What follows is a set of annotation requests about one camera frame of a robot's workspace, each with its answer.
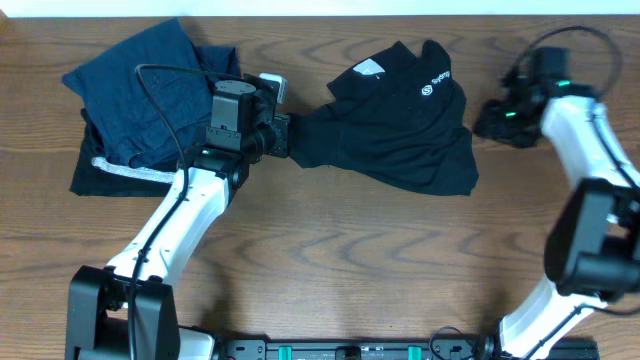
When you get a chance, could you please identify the black polo shirt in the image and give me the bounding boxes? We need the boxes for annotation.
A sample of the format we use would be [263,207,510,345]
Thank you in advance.
[290,40,479,196]

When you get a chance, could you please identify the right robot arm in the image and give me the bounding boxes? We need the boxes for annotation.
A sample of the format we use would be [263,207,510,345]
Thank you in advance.
[473,47,639,359]

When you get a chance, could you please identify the folded black garment white stripe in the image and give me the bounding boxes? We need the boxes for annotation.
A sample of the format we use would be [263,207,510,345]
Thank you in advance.
[69,108,177,197]

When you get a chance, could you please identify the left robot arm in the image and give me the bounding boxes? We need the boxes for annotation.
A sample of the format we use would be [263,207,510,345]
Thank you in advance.
[64,73,290,359]

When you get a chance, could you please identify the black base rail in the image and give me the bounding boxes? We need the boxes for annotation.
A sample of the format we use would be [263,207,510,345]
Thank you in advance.
[213,338,490,360]

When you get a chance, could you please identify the folded dark blue shorts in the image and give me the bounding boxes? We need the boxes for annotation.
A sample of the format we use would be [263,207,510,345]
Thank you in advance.
[62,19,240,168]

